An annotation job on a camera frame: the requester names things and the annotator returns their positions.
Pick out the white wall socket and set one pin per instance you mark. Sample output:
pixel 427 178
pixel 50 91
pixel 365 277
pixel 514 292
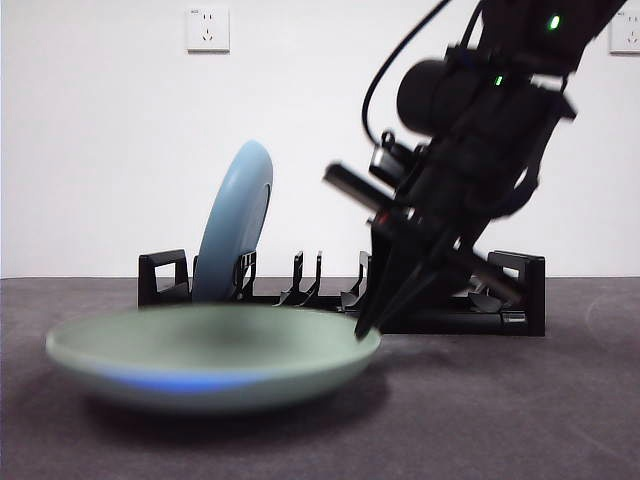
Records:
pixel 627 40
pixel 208 30

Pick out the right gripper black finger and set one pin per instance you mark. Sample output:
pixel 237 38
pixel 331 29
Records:
pixel 425 277
pixel 382 280

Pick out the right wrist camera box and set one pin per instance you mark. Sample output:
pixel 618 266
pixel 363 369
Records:
pixel 390 160

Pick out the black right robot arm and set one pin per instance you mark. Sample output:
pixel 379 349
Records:
pixel 500 125

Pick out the pale green round plate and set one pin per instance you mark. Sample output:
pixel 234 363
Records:
pixel 210 370

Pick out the blue round plate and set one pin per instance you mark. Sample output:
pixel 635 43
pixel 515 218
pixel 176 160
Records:
pixel 235 210

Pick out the black plastic plate rack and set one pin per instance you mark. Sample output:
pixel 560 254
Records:
pixel 147 285

